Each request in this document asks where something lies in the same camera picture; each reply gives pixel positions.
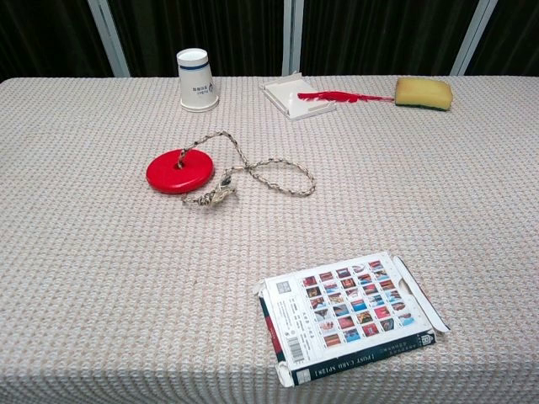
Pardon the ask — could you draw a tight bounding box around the beige woven tablecloth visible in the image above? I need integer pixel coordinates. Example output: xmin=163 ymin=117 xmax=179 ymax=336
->
xmin=0 ymin=75 xmax=539 ymax=404

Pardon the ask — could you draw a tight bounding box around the red feather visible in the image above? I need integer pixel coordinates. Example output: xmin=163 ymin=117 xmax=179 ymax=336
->
xmin=296 ymin=90 xmax=396 ymax=104

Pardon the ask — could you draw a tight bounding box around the dark curtain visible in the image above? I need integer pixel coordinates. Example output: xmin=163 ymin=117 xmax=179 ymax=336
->
xmin=0 ymin=0 xmax=539 ymax=83

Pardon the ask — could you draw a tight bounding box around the white plastic tray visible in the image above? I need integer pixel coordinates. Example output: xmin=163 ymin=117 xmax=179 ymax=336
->
xmin=258 ymin=71 xmax=338 ymax=122

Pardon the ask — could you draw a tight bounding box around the red plastic disc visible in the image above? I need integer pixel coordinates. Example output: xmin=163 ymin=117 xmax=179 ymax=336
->
xmin=145 ymin=148 xmax=216 ymax=195

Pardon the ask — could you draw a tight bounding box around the beige braided rope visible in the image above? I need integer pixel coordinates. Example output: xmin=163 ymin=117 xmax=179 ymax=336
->
xmin=174 ymin=130 xmax=317 ymax=210

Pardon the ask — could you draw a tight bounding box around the yellow sponge green underside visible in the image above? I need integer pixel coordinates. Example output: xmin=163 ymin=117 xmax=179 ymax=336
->
xmin=394 ymin=76 xmax=454 ymax=112

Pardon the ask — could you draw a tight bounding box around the postcard box with photo grid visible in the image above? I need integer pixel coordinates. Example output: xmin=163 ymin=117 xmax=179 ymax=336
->
xmin=253 ymin=251 xmax=451 ymax=388

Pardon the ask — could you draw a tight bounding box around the white paper cup blue stripe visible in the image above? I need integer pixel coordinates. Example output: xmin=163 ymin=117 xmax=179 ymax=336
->
xmin=176 ymin=47 xmax=221 ymax=113

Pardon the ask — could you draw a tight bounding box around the grey metal frame post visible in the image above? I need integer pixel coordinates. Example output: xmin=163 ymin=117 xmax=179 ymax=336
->
xmin=87 ymin=0 xmax=131 ymax=78
xmin=280 ymin=0 xmax=305 ymax=77
xmin=450 ymin=0 xmax=499 ymax=77

